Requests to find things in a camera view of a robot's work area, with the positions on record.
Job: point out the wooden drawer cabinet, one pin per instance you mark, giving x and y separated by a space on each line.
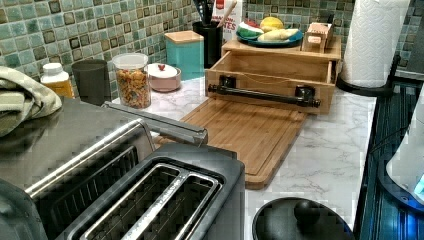
283 50

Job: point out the wooden spoon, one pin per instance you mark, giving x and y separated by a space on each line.
227 13

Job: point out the wooden drawer with black handle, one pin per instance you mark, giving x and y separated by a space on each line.
300 82

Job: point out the clear jar of cereal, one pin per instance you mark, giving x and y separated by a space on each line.
132 79

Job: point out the paper towel roll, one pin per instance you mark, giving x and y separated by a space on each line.
373 36

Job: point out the plush watermelon slice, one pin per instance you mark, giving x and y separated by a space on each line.
247 31

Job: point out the white-capped supplement bottle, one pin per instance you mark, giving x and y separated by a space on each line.
57 79

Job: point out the black paper towel holder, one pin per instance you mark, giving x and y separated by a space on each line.
383 91

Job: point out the black utensil holder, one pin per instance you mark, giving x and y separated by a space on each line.
213 36

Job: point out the dark grey cup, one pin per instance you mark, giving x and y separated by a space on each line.
92 80

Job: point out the black kitchen utensils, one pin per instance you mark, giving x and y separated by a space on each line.
205 10

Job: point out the red and white carton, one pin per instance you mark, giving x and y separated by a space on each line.
233 19

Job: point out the black two-slot toaster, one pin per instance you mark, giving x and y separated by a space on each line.
179 192

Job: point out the bamboo cutting board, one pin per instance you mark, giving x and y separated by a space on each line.
261 136

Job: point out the pink ceramic sugar bowl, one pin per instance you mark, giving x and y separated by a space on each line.
163 77

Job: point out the teal canister with wooden lid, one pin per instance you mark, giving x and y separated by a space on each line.
185 50

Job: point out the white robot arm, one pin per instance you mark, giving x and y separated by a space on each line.
406 167

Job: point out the black round pot lid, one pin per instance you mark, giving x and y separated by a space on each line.
295 218

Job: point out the plush banana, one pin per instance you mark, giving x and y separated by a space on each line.
277 35

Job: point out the wooden napkin holder box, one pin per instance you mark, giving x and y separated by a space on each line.
317 37

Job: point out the stainless toaster oven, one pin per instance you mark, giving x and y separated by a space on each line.
39 152

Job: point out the blue plate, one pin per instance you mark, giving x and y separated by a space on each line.
292 41

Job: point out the yellow plush mango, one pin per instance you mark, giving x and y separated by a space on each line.
270 24

